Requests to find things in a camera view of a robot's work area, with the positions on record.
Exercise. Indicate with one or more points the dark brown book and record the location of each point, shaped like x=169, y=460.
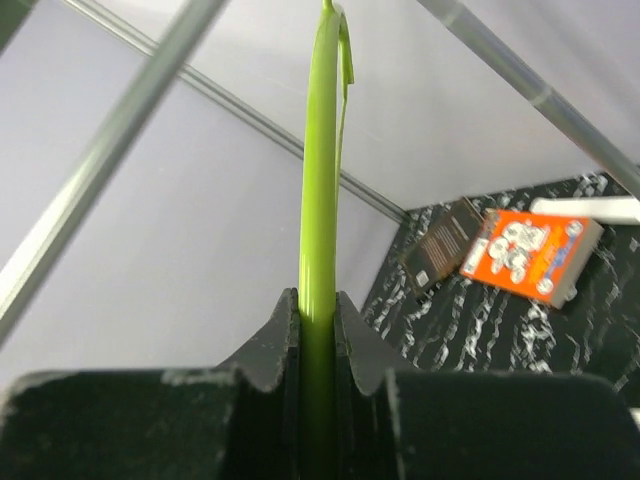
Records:
x=442, y=248

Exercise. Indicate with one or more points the lime green clothes hanger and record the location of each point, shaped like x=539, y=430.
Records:
x=331, y=74

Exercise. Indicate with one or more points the grey clothes rack stand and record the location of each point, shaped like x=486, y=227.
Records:
x=30, y=264

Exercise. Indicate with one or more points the orange book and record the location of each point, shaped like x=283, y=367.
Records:
x=536, y=256

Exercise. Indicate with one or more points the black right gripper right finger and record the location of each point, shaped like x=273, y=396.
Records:
x=396, y=421

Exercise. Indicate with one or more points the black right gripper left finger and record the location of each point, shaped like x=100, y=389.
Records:
x=235, y=420

